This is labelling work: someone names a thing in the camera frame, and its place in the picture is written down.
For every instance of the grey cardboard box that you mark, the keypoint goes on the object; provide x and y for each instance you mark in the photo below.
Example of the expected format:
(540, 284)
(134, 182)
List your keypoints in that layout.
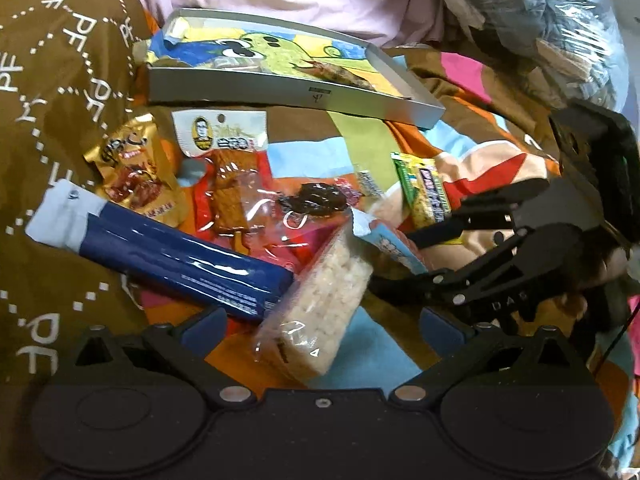
(225, 92)

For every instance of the clear rice cracker packet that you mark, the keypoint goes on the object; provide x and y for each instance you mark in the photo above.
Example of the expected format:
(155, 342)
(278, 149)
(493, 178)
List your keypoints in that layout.
(320, 300)

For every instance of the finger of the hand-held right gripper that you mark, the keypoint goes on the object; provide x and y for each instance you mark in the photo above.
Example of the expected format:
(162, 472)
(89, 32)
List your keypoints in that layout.
(480, 212)
(425, 284)

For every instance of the red orange snack packet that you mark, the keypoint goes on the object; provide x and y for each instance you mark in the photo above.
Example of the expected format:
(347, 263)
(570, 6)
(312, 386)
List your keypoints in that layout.
(295, 251)

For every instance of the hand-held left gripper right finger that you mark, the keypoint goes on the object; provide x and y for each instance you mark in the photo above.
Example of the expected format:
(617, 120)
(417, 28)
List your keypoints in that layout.
(445, 323)

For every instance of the clear plastic bag of clothes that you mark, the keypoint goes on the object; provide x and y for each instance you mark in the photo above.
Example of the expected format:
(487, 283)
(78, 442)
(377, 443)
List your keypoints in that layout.
(550, 25)

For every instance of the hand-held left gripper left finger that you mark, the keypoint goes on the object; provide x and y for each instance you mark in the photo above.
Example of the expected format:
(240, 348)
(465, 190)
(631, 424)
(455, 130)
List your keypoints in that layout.
(200, 331)

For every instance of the brown patterned pillow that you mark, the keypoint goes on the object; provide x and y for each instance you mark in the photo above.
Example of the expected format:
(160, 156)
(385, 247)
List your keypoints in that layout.
(50, 110)

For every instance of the gold snack packet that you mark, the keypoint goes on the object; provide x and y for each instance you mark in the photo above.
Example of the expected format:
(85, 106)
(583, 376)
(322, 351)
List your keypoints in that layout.
(135, 175)

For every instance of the dark plum candy packet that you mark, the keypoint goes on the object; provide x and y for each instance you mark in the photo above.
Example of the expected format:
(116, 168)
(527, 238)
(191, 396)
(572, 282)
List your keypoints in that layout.
(312, 197)

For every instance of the person's right hand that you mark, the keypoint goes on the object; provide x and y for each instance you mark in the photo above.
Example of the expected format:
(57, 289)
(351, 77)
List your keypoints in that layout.
(607, 266)

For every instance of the light blue snack packet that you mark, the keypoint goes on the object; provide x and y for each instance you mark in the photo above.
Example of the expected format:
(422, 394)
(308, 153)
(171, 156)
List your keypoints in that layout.
(386, 246)

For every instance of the white label tofu snack packet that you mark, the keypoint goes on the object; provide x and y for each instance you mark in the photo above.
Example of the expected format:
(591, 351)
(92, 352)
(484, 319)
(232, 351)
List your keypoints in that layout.
(220, 132)

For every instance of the long dark blue packet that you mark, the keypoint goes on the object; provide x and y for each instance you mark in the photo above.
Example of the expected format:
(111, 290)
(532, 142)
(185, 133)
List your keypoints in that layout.
(165, 255)

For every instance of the brown snack in clear wrapper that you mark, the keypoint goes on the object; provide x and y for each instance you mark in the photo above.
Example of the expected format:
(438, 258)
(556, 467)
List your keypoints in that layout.
(345, 76)

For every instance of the green yellow biscuit packet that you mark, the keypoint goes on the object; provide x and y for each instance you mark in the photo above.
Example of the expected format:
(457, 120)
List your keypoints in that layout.
(425, 185)

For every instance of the colourful patchwork blanket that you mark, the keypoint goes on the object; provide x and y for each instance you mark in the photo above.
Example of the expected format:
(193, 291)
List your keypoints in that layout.
(372, 355)

